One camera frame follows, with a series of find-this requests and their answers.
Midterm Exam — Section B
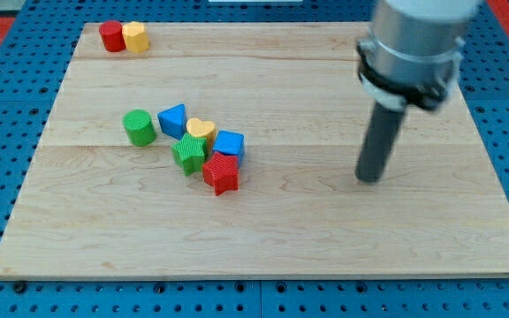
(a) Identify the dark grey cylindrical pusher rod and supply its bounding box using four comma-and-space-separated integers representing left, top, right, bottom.
355, 102, 406, 184

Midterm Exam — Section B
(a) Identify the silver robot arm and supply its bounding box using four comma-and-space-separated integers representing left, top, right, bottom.
355, 0, 481, 184

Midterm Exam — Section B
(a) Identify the green cylinder block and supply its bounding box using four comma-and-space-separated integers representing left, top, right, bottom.
122, 109, 156, 147

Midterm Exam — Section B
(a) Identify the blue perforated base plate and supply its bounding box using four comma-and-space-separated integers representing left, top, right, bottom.
0, 0, 509, 317

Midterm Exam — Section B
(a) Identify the light wooden board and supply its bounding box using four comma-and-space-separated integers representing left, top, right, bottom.
0, 22, 509, 281

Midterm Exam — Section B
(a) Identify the red cylinder block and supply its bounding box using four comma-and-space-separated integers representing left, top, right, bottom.
98, 20, 125, 52

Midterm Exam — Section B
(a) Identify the red star block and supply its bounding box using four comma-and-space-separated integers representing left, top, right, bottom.
202, 152, 239, 196

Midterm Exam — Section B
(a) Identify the blue triangle block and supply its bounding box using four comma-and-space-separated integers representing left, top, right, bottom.
157, 103, 187, 140

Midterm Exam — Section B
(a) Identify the yellow heart block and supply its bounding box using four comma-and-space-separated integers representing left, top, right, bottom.
186, 117, 217, 151

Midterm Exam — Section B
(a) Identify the blue cube block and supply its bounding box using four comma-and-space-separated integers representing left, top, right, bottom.
212, 130, 245, 165

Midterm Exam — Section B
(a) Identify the yellow hexagon block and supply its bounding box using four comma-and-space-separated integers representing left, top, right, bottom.
122, 21, 149, 53

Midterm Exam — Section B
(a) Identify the green star block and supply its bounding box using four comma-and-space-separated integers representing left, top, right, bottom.
171, 132, 207, 176

